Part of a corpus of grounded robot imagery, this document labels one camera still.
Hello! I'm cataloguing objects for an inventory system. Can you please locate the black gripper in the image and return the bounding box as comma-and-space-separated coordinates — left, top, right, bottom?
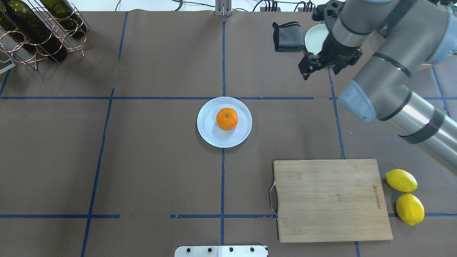
298, 34, 363, 80

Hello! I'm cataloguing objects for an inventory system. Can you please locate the orange fruit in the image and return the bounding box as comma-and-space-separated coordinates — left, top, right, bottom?
216, 108, 238, 131

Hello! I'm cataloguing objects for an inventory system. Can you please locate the light blue plate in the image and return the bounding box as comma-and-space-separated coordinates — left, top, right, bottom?
196, 97, 252, 148

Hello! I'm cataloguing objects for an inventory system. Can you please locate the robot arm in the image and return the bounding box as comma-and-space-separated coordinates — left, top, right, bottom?
298, 0, 457, 173

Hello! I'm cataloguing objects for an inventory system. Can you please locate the light green plate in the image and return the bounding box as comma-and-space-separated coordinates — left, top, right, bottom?
304, 24, 329, 54

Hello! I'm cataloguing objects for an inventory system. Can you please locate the dark grey folded cloth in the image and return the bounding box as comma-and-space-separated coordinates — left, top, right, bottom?
272, 21, 305, 52

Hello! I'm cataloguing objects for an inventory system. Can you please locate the pink bowl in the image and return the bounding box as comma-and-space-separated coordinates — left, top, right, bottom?
419, 63, 433, 70

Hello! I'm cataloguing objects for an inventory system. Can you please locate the wooden cutting board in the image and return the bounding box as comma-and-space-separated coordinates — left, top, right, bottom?
273, 159, 393, 243

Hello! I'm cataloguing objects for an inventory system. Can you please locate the yellow lemon near board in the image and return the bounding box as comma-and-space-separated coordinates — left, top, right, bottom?
385, 169, 418, 193

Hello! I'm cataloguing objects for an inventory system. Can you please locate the green wine bottle back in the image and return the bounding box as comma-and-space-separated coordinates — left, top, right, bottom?
40, 0, 87, 39

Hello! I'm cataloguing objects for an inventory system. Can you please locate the green wine bottle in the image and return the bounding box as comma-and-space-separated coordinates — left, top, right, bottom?
40, 0, 87, 39
0, 11, 23, 43
1, 0, 67, 63

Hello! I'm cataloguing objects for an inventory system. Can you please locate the green wine bottle middle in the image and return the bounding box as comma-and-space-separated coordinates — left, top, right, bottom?
1, 0, 67, 63

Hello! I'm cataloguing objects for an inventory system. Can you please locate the green wine bottle front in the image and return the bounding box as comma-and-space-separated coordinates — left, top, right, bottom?
0, 11, 23, 43

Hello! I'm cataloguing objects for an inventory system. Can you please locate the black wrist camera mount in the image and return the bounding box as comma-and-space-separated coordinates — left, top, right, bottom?
312, 0, 345, 22

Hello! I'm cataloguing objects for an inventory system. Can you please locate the aluminium frame post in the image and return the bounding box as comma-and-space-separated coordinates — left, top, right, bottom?
215, 0, 233, 17

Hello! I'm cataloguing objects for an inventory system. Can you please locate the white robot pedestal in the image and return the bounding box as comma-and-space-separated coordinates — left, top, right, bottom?
174, 245, 269, 257

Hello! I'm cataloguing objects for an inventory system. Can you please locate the copper wire bottle rack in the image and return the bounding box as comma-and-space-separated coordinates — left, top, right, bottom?
1, 0, 93, 70

